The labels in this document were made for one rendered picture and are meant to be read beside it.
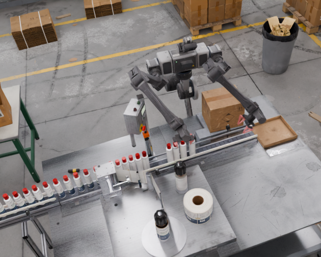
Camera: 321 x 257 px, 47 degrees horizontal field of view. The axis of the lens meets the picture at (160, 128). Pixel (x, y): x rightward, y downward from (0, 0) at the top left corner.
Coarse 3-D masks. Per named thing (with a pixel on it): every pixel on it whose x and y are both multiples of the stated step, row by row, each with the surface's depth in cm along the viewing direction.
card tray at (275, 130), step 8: (272, 120) 325; (280, 120) 324; (256, 128) 320; (264, 128) 319; (272, 128) 318; (280, 128) 317; (288, 128) 316; (264, 136) 313; (272, 136) 312; (280, 136) 311; (288, 136) 310; (296, 136) 307; (264, 144) 307; (272, 144) 304
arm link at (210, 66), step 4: (208, 60) 251; (212, 60) 252; (204, 64) 252; (208, 64) 250; (212, 64) 248; (216, 64) 260; (220, 64) 273; (224, 64) 278; (228, 64) 281; (204, 68) 251; (208, 68) 250; (212, 68) 248; (216, 68) 246; (224, 68) 276; (208, 72) 249; (212, 72) 247; (216, 72) 246; (220, 72) 248; (212, 76) 248
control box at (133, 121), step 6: (132, 102) 261; (144, 102) 262; (126, 108) 257; (132, 108) 257; (138, 108) 256; (126, 114) 253; (132, 114) 252; (138, 114) 253; (126, 120) 257; (132, 120) 255; (138, 120) 255; (144, 120) 268; (126, 126) 262; (132, 126) 260; (138, 126) 259; (132, 132) 264; (138, 132) 263
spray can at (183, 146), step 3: (180, 141) 285; (183, 141) 284; (180, 144) 287; (183, 144) 286; (180, 147) 288; (183, 147) 287; (180, 150) 291; (183, 150) 290; (180, 153) 294; (183, 153) 292; (186, 153) 295; (180, 156) 297; (183, 156) 294; (186, 156) 297
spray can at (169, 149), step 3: (168, 144) 283; (168, 147) 283; (171, 147) 285; (168, 150) 284; (171, 150) 285; (168, 153) 287; (171, 153) 287; (168, 156) 289; (171, 156) 289; (168, 159) 292; (171, 159) 292; (168, 162) 295
